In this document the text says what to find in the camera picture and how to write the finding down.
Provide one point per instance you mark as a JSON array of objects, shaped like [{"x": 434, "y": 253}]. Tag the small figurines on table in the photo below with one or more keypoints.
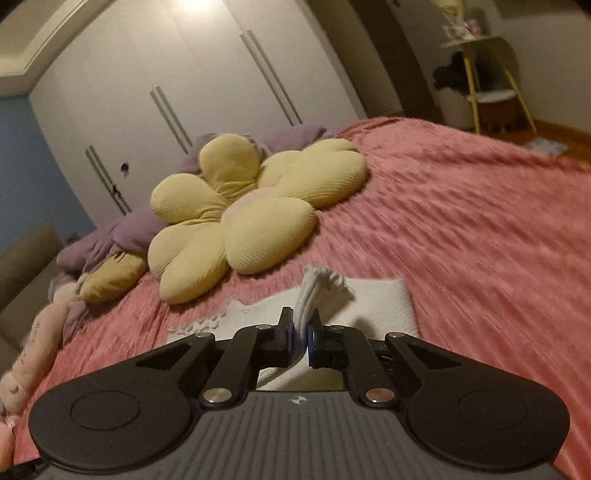
[{"x": 461, "y": 25}]

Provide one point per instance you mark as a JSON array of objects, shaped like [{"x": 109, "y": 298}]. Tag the small yellow cushion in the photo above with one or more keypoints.
[{"x": 111, "y": 277}]

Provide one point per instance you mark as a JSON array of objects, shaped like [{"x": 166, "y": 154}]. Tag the white laundry basket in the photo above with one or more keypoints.
[{"x": 455, "y": 108}]

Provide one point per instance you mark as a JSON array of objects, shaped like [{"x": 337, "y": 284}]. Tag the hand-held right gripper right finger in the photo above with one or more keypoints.
[{"x": 314, "y": 339}]

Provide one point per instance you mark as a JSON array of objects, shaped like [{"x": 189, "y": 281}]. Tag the dark cloth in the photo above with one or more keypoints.
[{"x": 450, "y": 74}]

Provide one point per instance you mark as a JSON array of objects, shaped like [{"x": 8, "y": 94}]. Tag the yellow-legged side table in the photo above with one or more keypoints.
[{"x": 470, "y": 69}]

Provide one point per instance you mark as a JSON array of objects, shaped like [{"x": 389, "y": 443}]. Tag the white wardrobe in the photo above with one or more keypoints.
[{"x": 138, "y": 69}]

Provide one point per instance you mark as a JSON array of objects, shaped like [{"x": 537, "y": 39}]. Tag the brown stool with white cushion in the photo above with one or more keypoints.
[{"x": 496, "y": 108}]

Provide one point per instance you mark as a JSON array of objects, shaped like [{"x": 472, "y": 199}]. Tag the yellow flower cushion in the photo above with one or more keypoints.
[{"x": 258, "y": 230}]

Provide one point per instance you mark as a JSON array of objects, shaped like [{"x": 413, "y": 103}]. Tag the olive sofa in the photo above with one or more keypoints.
[{"x": 23, "y": 277}]

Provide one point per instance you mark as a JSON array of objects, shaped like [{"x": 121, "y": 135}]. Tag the long pink plush toy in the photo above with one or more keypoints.
[{"x": 37, "y": 341}]

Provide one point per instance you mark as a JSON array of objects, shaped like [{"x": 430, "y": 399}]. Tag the white knit sweater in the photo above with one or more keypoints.
[{"x": 369, "y": 304}]

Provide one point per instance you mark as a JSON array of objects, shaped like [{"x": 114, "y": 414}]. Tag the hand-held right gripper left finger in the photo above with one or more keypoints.
[{"x": 289, "y": 333}]

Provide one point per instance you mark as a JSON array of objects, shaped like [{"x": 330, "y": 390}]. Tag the grey cloth on floor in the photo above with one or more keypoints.
[{"x": 547, "y": 146}]

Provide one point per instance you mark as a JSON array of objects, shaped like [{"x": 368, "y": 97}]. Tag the purple flower cushion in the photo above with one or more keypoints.
[{"x": 134, "y": 230}]

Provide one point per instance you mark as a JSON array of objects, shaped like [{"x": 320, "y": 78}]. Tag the pink ribbed bedspread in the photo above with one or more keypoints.
[{"x": 461, "y": 230}]

